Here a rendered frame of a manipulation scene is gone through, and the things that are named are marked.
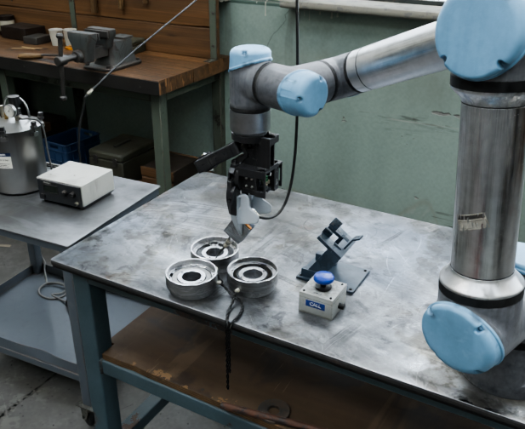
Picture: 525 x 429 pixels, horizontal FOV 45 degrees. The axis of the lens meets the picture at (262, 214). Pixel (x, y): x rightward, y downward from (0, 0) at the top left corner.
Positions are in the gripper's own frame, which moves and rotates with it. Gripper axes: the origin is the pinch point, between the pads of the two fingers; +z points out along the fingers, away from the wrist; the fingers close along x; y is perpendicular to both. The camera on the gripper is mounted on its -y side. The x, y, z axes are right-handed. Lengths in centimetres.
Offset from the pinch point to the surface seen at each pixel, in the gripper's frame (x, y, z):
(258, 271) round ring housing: 1.1, 3.2, 10.8
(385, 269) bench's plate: 19.0, 25.0, 13.2
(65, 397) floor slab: 16, -80, 93
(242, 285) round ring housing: -6.1, 3.7, 10.0
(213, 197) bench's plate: 31.9, -27.6, 13.1
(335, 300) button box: -2.9, 22.2, 9.3
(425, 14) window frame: 151, -7, -21
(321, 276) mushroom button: -1.7, 18.5, 5.8
